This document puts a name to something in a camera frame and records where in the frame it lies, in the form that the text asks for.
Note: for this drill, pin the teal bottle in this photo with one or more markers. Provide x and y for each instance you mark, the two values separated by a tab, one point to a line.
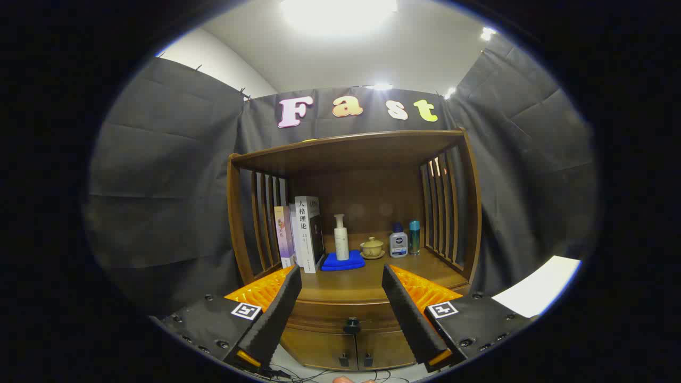
414	236

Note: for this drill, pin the wooden drawer with black knob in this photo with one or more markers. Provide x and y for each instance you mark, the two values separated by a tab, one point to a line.
330	316

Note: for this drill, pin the wooden cabinet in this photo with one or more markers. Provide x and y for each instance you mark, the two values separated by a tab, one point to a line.
372	154

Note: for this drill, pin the ceiling light panel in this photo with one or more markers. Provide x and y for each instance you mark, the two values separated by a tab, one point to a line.
338	13

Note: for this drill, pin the wooden countertop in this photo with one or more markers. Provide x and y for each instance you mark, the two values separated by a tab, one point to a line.
356	282

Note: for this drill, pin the thick white book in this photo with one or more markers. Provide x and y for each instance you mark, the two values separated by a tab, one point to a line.
305	234

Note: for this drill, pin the pink purple book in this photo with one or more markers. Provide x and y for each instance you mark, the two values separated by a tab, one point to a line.
284	239

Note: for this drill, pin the white pump bottle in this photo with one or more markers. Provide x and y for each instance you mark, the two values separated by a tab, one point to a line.
341	242

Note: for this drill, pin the blue folded cloth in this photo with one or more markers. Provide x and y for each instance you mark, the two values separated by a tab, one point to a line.
340	265

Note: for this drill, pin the beige lidded teacup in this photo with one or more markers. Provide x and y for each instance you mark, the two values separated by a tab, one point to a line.
372	248

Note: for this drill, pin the white lotion bottle blue cap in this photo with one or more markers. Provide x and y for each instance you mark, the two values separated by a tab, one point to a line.
398	244

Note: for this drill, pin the white board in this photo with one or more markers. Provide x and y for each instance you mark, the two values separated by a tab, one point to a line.
537	287

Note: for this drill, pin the wooden cabinet door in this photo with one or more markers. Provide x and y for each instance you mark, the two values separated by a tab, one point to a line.
388	348
314	348

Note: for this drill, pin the thin white book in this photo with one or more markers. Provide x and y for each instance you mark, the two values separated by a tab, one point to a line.
296	234

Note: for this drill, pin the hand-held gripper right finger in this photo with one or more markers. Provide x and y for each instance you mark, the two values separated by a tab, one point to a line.
409	319

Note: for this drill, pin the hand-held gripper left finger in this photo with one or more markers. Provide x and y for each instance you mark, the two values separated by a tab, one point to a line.
276	319

